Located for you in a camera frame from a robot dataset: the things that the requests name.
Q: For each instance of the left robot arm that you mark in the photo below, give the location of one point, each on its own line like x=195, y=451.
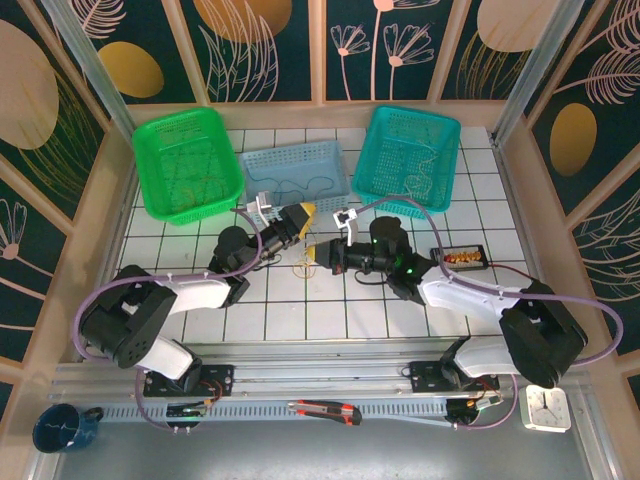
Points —
x=195, y=295

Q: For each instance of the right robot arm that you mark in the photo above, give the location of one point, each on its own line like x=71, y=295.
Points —
x=470, y=295

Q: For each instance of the light blue plastic basket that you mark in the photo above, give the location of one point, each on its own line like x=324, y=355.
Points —
x=300, y=160

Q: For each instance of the black box with flame print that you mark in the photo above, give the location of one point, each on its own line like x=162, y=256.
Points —
x=462, y=257

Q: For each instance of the green plastic basket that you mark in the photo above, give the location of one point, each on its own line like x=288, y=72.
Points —
x=170, y=150

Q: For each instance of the teal plastic basket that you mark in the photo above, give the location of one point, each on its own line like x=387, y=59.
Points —
x=400, y=130

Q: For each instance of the red and black utility knife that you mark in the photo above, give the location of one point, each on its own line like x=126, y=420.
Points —
x=325, y=412

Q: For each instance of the small black controller board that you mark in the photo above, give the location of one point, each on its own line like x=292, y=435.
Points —
x=457, y=407
x=182, y=412

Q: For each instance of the white square clock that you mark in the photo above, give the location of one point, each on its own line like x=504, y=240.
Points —
x=545, y=409

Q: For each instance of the dark blue mug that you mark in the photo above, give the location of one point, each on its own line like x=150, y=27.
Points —
x=57, y=430

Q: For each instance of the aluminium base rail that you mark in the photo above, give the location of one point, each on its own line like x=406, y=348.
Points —
x=320, y=372

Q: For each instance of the dark floral wall panel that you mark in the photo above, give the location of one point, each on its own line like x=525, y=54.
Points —
x=170, y=50
x=600, y=125
x=25, y=235
x=360, y=80
x=500, y=65
x=295, y=60
x=30, y=90
x=615, y=260

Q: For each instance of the aluminium frame post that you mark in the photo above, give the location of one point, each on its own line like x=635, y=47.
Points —
x=535, y=65
x=90, y=70

